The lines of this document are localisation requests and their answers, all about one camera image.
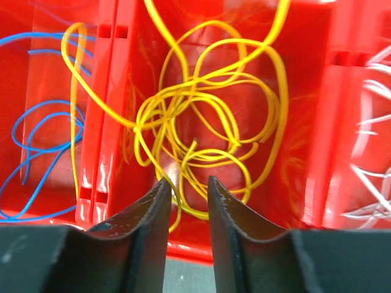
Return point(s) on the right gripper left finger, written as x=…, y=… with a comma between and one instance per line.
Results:
x=125, y=253

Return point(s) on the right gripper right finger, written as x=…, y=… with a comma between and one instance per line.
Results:
x=253, y=254

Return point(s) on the red divided plastic bin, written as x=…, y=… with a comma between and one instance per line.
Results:
x=286, y=103

